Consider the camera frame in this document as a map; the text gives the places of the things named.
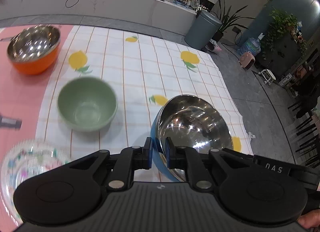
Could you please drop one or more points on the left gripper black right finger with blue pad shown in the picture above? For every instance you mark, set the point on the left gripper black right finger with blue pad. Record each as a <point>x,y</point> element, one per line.
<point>188,159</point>

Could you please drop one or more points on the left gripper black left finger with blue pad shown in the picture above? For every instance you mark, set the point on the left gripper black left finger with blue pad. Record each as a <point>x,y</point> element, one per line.
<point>124,165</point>

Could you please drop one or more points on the blue steel bowl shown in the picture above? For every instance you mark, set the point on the blue steel bowl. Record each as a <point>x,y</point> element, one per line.
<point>189,121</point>

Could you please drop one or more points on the green ceramic bowl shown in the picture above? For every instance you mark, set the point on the green ceramic bowl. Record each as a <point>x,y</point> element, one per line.
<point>87,104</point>

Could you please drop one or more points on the clear glass patterned plate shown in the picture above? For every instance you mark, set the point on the clear glass patterned plate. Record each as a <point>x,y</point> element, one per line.
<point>24,160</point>

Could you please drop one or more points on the orange steel bowl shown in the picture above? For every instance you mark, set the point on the orange steel bowl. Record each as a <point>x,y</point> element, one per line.
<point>35,49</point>

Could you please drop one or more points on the person's hand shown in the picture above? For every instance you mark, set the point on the person's hand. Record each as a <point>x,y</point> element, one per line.
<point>310,220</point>

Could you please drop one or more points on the lemon pattern tablecloth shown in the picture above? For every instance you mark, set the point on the lemon pattern tablecloth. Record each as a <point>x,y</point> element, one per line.
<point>144,71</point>

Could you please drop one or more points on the white small stool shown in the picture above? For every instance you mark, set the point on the white small stool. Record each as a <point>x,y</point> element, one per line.
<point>268,76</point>

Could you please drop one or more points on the pink small heater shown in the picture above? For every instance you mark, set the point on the pink small heater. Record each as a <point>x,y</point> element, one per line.
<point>247,60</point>

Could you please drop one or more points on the blue water jug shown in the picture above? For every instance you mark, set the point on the blue water jug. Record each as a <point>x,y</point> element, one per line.
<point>251,45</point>

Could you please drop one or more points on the grey round trash bin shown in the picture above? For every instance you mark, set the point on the grey round trash bin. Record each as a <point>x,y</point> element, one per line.
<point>202,30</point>

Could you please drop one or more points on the tall green snake plant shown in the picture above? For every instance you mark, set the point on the tall green snake plant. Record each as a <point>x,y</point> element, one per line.
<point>228,19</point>

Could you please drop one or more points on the leafy green potted plant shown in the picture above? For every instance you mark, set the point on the leafy green potted plant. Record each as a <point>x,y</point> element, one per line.
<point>281,24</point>

